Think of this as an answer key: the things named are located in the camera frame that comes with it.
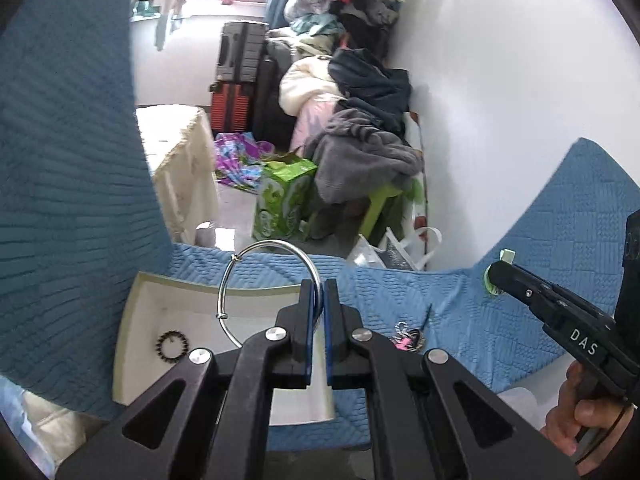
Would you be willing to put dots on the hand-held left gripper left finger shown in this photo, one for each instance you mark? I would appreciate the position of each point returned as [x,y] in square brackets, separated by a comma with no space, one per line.
[312,325]

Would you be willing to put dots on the grey fleece garment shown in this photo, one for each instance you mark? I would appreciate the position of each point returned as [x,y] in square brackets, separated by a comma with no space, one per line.
[365,155]

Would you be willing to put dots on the green plastic stool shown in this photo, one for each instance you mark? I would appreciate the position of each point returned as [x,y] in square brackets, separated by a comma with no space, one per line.
[380,205]

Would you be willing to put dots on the grey suitcase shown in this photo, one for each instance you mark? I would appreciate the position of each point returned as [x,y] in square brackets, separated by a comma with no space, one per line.
[240,50]

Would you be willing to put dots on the dark navy jacket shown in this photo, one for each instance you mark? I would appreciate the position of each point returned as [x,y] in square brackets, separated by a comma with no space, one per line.
[370,90]

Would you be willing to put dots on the white tote bag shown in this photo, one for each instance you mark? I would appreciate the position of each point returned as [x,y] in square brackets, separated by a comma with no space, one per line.
[405,255]

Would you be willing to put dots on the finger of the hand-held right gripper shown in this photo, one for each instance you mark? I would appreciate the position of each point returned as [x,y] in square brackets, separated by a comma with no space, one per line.
[520,285]

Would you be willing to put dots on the blue curtain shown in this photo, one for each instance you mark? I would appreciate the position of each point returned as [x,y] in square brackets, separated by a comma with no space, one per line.
[276,7]

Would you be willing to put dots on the red suitcase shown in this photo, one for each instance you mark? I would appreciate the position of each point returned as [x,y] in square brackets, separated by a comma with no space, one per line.
[230,107]

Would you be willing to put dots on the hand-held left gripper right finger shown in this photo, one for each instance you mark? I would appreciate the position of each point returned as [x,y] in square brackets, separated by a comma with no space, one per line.
[330,330]

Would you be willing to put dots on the pile of mixed clothes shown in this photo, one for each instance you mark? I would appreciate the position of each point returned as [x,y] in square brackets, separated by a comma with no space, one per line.
[345,5]

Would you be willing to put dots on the pale floral quilt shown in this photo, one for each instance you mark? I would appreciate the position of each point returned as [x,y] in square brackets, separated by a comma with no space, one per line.
[45,430]

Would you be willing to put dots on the white plastic bag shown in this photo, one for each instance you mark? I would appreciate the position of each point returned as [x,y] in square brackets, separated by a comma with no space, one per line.
[367,255]

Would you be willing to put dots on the silver bangle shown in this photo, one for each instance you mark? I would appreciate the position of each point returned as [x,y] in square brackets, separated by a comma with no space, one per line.
[280,243]

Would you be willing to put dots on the person's right hand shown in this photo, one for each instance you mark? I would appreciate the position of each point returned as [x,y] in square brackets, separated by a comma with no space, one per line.
[565,420]

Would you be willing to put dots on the green cardboard carton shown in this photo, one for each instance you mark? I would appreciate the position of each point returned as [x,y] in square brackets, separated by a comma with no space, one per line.
[282,200]

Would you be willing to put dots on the colorful patterned cloth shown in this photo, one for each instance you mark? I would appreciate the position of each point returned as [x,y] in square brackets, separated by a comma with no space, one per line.
[235,157]

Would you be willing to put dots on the green hair clip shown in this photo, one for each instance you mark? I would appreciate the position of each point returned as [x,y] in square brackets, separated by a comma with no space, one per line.
[488,280]

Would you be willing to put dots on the table with cream tablecloth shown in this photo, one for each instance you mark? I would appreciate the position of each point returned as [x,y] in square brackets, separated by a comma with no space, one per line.
[180,160]

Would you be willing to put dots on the floral rolled mat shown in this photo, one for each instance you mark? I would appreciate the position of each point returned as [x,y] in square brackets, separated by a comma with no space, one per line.
[419,210]

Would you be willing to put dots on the pink hair clip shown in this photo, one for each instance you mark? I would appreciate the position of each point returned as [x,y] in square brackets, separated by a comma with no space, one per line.
[403,344]

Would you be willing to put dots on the white puffy jacket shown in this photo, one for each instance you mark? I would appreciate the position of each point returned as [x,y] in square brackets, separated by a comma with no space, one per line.
[305,85]

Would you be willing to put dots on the black suitcase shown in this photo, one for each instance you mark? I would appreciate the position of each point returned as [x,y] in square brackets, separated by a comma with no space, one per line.
[270,105]

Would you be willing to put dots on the pink blanket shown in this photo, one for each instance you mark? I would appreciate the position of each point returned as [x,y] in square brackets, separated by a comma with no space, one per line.
[310,125]

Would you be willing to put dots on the pale green box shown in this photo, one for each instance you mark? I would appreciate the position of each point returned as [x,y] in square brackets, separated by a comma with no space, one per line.
[145,290]

